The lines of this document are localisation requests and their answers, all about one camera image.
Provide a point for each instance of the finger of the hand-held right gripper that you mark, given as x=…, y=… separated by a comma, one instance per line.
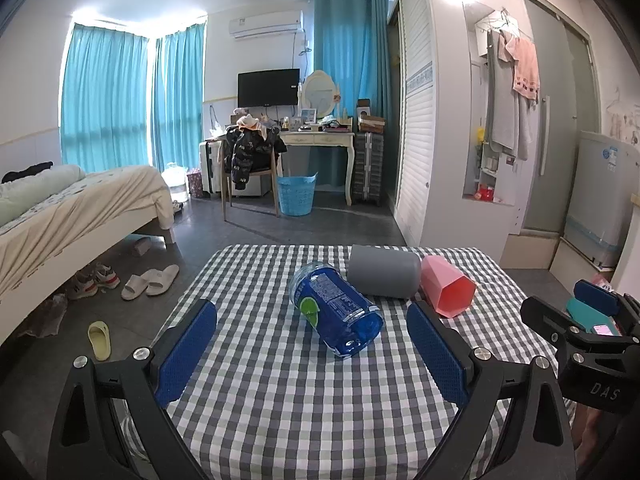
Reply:
x=597, y=294
x=545, y=312

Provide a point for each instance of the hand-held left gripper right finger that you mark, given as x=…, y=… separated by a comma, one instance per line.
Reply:
x=435, y=355

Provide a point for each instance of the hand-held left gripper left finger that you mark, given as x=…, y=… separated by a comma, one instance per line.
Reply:
x=185, y=355

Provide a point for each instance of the blue clear plastic jar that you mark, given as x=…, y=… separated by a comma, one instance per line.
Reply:
x=335, y=310

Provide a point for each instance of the person's right forearm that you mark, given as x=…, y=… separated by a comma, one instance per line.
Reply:
x=587, y=430

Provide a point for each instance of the pink cup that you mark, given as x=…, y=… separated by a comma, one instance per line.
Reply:
x=445, y=285

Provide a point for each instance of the grey cup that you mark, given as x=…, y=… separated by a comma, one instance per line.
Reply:
x=385, y=272

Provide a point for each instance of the teal box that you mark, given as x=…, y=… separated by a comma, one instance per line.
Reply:
x=587, y=312

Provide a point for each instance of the white slipper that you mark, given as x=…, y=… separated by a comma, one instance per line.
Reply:
x=136, y=286
x=162, y=278

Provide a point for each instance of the yellow slipper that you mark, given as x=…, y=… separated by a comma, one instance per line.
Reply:
x=100, y=341

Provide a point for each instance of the white appliance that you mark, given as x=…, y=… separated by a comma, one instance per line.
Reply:
x=600, y=200

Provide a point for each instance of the grey checkered tablecloth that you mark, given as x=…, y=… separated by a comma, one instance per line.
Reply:
x=280, y=410

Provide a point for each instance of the grey sneaker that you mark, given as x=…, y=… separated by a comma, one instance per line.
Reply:
x=107, y=275
x=84, y=285

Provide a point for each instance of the red container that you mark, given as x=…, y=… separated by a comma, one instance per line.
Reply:
x=485, y=193

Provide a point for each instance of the clear plastic bag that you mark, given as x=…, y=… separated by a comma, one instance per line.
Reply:
x=47, y=317

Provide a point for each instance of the wooden chair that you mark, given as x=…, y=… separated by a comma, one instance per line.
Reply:
x=227, y=195

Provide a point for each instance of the pink gift bag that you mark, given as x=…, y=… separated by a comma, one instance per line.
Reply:
x=195, y=184

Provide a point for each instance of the clear water jug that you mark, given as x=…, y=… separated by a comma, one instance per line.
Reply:
x=176, y=183

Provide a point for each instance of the bed with beige sheet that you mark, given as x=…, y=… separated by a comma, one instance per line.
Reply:
x=75, y=220

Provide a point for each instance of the white towel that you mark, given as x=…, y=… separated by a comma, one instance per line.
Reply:
x=526, y=127

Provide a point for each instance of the frosted glass door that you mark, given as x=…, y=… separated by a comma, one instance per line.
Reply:
x=555, y=110

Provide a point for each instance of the white suitcase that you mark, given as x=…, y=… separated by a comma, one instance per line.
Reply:
x=210, y=167

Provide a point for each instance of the blue laundry basket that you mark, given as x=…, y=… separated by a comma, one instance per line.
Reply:
x=296, y=195

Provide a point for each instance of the dark suitcase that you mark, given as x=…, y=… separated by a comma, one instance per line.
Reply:
x=367, y=167

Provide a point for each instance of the black jacket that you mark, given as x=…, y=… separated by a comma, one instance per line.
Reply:
x=245, y=152

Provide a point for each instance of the grey towel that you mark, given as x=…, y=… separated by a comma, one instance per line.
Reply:
x=497, y=100

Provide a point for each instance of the light green pillow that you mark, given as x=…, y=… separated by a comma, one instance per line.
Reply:
x=35, y=187

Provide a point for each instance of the pink towel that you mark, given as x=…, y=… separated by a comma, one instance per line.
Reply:
x=525, y=67

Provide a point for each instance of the white louvered wardrobe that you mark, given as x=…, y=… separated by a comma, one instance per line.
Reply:
x=417, y=110

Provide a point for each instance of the cardboard boxes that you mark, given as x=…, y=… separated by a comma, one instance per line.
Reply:
x=372, y=122

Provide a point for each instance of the dark clothing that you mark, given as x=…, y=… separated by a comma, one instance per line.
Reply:
x=25, y=171

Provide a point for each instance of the cream dressing table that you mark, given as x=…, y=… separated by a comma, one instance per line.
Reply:
x=317, y=141

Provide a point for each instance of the teal curtain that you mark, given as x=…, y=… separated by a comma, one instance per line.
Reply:
x=350, y=55
x=105, y=100
x=177, y=100

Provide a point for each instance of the black television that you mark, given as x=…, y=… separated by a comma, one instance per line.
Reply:
x=268, y=87

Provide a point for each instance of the oval mirror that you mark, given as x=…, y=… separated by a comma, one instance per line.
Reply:
x=320, y=92

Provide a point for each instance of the white air conditioner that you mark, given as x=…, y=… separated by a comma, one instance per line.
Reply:
x=265, y=24

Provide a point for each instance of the photo frame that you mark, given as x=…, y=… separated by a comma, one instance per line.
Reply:
x=307, y=116

